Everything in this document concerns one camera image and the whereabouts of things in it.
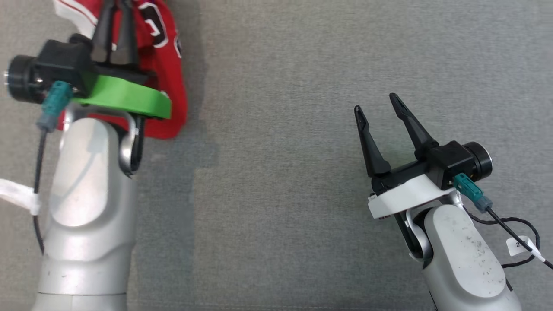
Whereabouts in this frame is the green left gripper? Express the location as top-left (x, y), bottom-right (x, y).
top-left (71, 0), bottom-right (172, 121)

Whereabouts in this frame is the white cable label tag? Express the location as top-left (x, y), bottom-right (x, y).
top-left (505, 235), bottom-right (543, 262)

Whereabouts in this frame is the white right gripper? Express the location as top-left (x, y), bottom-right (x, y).
top-left (354, 93), bottom-right (458, 220)

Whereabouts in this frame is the left black cable teal plug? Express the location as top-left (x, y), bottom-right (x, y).
top-left (32, 81), bottom-right (74, 255)

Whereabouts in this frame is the right black cable teal plug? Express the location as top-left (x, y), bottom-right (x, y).
top-left (453, 173), bottom-right (553, 270)

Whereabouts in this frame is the red jersey with lettering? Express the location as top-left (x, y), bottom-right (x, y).
top-left (52, 0), bottom-right (188, 140)

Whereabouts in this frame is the black cable teal plug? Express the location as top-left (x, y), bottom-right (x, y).
top-left (32, 81), bottom-right (74, 255)
top-left (453, 173), bottom-right (553, 270)

